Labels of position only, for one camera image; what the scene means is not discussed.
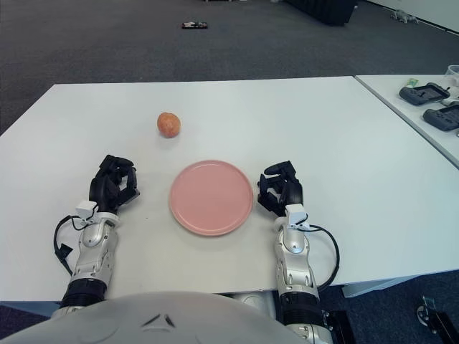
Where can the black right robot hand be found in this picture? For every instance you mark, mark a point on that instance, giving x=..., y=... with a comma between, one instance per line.
x=292, y=190

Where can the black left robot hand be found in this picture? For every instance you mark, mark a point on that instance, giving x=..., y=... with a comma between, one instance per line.
x=107, y=186

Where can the red yellow apple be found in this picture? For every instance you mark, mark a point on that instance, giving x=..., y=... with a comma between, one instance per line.
x=168, y=124

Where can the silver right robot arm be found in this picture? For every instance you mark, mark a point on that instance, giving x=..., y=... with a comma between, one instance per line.
x=294, y=258

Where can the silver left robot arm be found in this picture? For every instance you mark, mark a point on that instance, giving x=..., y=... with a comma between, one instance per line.
x=93, y=247

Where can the pink round plate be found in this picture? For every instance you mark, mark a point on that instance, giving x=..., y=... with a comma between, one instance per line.
x=211, y=199

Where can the silver robot torso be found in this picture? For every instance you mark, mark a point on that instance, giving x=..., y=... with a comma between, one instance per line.
x=107, y=322

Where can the small green packet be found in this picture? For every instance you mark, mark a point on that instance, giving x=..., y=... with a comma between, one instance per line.
x=413, y=82

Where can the dark grey handheld controller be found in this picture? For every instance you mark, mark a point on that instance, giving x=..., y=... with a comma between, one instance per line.
x=423, y=94
x=443, y=118

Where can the black stand with caster wheel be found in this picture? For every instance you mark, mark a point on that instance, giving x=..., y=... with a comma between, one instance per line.
x=425, y=311

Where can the small black floor device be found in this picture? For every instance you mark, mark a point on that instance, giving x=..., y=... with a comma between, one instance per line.
x=194, y=25

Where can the black cabinet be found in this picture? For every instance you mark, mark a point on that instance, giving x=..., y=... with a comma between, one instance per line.
x=330, y=10

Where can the clear plastic cup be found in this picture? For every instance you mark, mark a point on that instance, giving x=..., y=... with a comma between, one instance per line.
x=454, y=73

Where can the grey object on carpet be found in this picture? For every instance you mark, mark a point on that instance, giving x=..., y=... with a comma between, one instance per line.
x=401, y=15

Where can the black base frame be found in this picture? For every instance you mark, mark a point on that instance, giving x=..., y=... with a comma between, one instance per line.
x=340, y=326

